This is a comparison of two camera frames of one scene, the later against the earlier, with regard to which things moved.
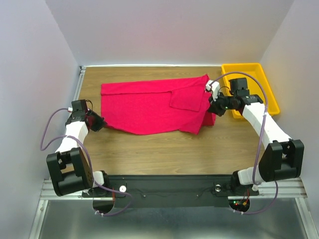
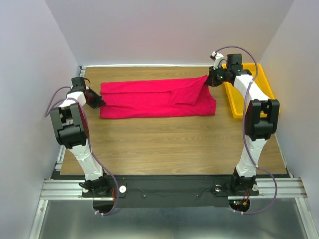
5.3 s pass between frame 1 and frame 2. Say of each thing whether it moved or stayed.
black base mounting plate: stayed
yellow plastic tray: stayed
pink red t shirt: moved
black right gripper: moved
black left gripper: moved
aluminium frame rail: stayed
